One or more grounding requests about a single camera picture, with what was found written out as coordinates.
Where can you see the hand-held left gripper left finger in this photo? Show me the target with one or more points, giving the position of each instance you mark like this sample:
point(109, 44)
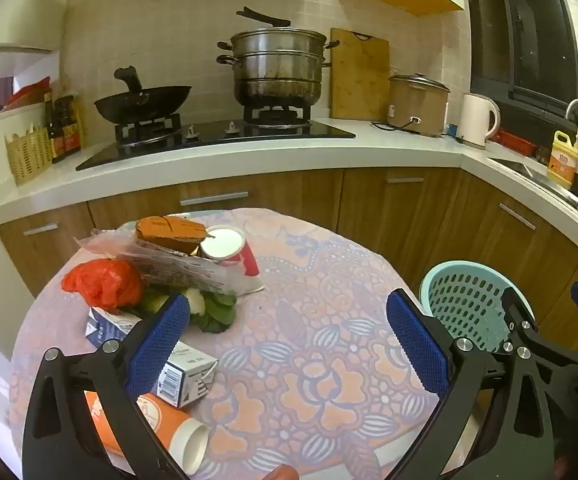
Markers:
point(161, 340)

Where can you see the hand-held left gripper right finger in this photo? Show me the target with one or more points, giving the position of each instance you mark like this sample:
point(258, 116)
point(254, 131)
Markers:
point(416, 345)

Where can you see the white milk carton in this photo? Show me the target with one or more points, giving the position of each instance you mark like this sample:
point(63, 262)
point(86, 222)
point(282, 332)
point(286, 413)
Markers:
point(189, 370)

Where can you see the teal plastic basket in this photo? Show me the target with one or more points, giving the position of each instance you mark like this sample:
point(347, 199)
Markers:
point(461, 300)

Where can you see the orange paper cup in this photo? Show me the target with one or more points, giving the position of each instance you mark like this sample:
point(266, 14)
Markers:
point(169, 420)

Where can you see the brown snack packet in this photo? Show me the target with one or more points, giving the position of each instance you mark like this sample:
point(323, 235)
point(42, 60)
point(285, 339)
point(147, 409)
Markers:
point(169, 232)

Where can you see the red and white paper cup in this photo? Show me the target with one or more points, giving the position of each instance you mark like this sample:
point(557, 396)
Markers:
point(221, 246)

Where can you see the green vegetable scraps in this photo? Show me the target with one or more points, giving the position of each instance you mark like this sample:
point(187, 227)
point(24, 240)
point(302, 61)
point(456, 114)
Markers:
point(219, 312)

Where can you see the clear printed plastic bag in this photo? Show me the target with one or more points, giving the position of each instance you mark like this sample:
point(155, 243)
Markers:
point(179, 270)

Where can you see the red plastic bag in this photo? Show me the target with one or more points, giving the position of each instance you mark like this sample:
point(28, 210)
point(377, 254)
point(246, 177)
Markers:
point(101, 282)

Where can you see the floral tablecloth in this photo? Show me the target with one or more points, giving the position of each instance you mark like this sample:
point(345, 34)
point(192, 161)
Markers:
point(294, 340)

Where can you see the yellow detergent bottle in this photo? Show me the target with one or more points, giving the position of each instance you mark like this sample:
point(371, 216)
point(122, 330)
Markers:
point(564, 162)

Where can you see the wooden kitchen cabinet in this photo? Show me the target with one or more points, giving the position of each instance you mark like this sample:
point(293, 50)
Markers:
point(369, 205)

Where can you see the steel sink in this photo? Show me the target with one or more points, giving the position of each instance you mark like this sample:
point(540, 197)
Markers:
point(524, 167)

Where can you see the red box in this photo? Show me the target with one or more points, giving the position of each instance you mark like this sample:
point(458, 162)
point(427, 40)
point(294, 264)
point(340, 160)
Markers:
point(516, 142)

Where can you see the white electric kettle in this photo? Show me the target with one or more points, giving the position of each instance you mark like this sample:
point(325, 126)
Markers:
point(476, 120)

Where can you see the dark sauce bottle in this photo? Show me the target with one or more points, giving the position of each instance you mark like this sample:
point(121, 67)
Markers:
point(55, 135)
point(71, 130)

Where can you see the yellow plastic basket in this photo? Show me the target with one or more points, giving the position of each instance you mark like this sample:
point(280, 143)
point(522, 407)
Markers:
point(26, 155)

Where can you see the black gas stove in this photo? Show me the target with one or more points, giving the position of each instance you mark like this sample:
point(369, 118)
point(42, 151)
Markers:
point(269, 132)

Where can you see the beige rice cooker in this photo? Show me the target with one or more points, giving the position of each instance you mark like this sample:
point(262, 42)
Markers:
point(416, 107)

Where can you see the black wok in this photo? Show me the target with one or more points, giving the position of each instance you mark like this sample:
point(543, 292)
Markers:
point(139, 105)

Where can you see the wooden cutting board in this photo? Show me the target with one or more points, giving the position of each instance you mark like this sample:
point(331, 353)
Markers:
point(359, 75)

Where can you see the dark window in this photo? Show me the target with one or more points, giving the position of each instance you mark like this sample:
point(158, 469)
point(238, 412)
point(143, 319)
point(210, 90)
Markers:
point(519, 35)

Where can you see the red packet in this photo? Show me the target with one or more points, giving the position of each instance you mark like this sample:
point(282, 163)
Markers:
point(26, 92)

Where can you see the steel steamer pot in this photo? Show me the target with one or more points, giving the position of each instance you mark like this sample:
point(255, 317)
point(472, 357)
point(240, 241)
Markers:
point(279, 70)

